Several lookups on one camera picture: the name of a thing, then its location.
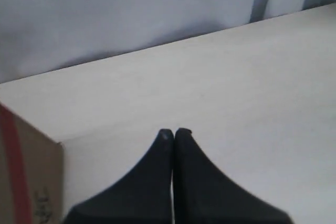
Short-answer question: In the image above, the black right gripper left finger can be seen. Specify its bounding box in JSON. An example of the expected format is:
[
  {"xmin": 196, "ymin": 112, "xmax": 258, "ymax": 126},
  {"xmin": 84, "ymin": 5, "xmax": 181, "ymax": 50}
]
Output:
[{"xmin": 63, "ymin": 129, "xmax": 174, "ymax": 224}]

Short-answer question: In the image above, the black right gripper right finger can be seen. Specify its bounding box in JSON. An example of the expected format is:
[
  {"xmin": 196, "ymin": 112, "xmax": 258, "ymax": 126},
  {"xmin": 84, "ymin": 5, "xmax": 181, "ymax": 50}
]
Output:
[{"xmin": 173, "ymin": 128, "xmax": 290, "ymax": 223}]

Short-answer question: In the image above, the cardboard box with yellow tape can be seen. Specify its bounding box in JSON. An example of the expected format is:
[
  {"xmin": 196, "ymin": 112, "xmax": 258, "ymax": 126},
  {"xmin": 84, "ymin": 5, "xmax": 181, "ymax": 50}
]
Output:
[{"xmin": 1, "ymin": 105, "xmax": 64, "ymax": 223}]

